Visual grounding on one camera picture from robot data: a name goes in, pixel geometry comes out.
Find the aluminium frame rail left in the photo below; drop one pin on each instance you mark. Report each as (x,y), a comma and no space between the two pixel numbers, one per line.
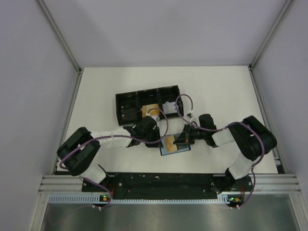
(71,88)

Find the gold credit card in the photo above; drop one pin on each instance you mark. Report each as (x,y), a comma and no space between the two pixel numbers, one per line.
(169,146)

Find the aluminium frame rail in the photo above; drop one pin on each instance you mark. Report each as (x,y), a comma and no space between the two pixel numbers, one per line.
(257,71)
(71,88)
(265,184)

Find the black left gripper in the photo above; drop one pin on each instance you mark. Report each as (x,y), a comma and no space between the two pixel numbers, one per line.
(156,131)

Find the blue leather card holder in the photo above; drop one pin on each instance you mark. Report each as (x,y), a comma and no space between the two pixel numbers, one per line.
(181,147)

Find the white slotted cable duct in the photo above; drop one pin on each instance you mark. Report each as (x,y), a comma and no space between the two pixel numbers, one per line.
(100,199)

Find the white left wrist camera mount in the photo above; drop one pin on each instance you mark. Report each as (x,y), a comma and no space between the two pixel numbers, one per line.
(156,118)

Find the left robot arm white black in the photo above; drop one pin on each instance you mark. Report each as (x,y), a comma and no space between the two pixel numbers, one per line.
(77,153)

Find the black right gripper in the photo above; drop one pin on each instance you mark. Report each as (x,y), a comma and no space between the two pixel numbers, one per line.
(185,137)

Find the aluminium front frame rail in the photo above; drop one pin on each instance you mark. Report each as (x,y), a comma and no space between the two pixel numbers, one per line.
(265,184)

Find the aluminium frame rail right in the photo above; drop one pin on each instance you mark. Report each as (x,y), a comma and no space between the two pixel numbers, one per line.
(257,71)

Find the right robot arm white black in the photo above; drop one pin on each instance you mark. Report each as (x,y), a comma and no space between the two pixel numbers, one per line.
(253,139)

